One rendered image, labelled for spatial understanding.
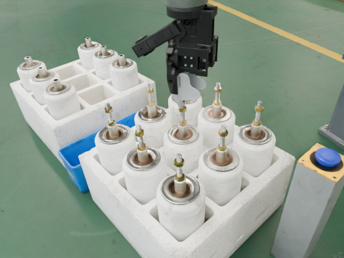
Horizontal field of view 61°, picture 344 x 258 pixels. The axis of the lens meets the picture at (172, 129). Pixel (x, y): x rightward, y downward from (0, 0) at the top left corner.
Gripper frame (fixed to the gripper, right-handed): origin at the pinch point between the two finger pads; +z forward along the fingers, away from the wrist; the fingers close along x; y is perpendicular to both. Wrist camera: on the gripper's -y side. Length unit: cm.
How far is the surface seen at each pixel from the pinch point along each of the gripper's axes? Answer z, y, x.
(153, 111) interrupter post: 7.9, -9.1, 4.5
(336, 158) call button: 1.4, 31.2, -7.0
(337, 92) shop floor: 35, 43, 76
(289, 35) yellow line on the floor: 35, 18, 140
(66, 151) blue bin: 23.8, -36.8, -2.2
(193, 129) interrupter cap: 9.1, 2.4, 2.3
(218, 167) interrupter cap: 9.0, 11.3, -8.2
